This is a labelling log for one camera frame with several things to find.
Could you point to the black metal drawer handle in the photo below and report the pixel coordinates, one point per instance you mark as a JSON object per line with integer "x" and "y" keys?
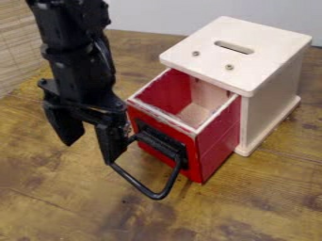
{"x": 153, "y": 165}

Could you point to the red wooden drawer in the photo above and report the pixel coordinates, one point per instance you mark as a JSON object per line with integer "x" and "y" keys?
{"x": 197, "y": 114}

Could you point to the white wooden drawer cabinet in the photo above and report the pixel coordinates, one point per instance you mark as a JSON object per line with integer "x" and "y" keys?
{"x": 253, "y": 60}

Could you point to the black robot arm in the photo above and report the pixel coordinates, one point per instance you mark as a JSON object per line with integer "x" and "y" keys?
{"x": 70, "y": 18}

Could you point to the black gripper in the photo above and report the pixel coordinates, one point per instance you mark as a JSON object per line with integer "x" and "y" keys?
{"x": 80, "y": 94}

